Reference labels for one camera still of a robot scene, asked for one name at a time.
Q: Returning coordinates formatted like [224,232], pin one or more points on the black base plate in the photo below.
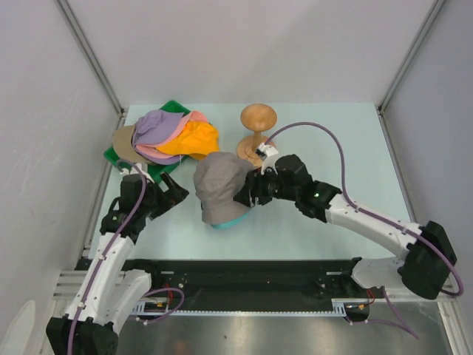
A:
[260,286]

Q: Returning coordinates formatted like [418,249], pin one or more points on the aluminium frame post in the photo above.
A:
[421,36]
[84,45]

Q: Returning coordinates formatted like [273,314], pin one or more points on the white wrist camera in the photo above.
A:
[269,156]
[127,170]

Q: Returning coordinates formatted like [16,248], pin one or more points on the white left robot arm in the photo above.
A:
[91,324]

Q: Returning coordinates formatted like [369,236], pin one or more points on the wooden hat stand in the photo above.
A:
[257,118]

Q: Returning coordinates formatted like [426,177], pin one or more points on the lavender purple hat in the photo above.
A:
[155,125]

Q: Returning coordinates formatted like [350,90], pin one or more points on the green plastic tray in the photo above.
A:
[154,170]

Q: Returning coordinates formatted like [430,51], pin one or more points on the orange hat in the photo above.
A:
[197,139]

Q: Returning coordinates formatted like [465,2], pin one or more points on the pink hat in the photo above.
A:
[177,129]

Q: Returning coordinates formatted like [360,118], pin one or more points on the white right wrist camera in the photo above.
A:
[269,156]

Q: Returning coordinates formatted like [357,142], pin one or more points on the tan brimmed hat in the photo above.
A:
[122,145]

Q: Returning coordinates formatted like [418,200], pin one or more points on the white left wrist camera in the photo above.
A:
[127,170]

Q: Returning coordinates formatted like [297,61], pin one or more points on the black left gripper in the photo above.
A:
[170,197]

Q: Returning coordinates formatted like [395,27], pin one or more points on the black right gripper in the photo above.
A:
[259,188]

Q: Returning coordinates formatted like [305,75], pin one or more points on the light blue bucket hat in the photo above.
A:
[231,223]

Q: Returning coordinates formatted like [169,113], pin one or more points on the aluminium frame post left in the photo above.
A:
[84,45]

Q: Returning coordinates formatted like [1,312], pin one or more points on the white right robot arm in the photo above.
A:
[422,255]

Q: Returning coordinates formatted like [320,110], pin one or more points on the grey bucket hat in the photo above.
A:
[217,179]

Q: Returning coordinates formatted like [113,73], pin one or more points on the aluminium frame post right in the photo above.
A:
[421,36]

